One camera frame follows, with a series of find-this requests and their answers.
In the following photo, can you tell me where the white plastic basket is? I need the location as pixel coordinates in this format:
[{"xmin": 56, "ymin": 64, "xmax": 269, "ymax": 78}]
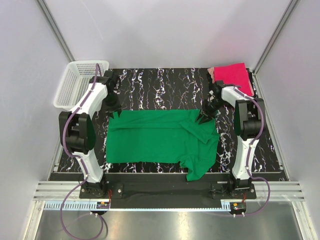
[{"xmin": 53, "ymin": 60, "xmax": 110, "ymax": 111}]

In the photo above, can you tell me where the folded peach t shirt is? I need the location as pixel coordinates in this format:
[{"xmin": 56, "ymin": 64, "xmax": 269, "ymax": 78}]
[{"xmin": 207, "ymin": 67, "xmax": 215, "ymax": 83}]

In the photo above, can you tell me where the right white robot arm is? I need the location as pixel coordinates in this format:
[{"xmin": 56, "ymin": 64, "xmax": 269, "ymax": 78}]
[{"xmin": 195, "ymin": 80, "xmax": 266, "ymax": 199}]

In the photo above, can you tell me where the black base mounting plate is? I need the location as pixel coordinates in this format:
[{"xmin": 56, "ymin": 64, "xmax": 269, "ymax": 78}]
[{"xmin": 79, "ymin": 173, "xmax": 257, "ymax": 210}]

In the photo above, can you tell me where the purple cable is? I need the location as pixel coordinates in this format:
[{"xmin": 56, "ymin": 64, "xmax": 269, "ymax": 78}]
[
  {"xmin": 227, "ymin": 84, "xmax": 272, "ymax": 218},
  {"xmin": 60, "ymin": 62, "xmax": 109, "ymax": 238}
]

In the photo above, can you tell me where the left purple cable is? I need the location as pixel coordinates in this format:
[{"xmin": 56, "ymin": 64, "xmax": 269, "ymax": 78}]
[{"xmin": 60, "ymin": 62, "xmax": 109, "ymax": 238}]

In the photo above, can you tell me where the folded pink t shirt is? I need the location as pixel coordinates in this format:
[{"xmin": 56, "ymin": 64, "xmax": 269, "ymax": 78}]
[{"xmin": 214, "ymin": 62, "xmax": 254, "ymax": 97}]

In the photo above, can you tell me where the green t shirt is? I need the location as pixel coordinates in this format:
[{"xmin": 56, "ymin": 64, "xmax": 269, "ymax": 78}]
[{"xmin": 105, "ymin": 109, "xmax": 220, "ymax": 182}]

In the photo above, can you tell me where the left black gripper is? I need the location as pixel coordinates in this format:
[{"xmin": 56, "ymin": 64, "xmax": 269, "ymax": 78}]
[{"xmin": 102, "ymin": 92, "xmax": 122, "ymax": 118}]

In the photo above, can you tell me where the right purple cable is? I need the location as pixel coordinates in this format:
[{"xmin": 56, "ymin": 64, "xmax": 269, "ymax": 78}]
[{"xmin": 227, "ymin": 84, "xmax": 272, "ymax": 218}]

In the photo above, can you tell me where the black marble pattern mat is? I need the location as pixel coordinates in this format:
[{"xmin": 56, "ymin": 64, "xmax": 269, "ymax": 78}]
[{"xmin": 56, "ymin": 67, "xmax": 283, "ymax": 173}]

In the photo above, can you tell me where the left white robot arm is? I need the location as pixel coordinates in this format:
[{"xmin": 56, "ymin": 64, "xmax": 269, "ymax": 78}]
[{"xmin": 58, "ymin": 70, "xmax": 122, "ymax": 198}]

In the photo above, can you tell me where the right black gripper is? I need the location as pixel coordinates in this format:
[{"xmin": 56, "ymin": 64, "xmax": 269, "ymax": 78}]
[{"xmin": 195, "ymin": 98, "xmax": 228, "ymax": 125}]

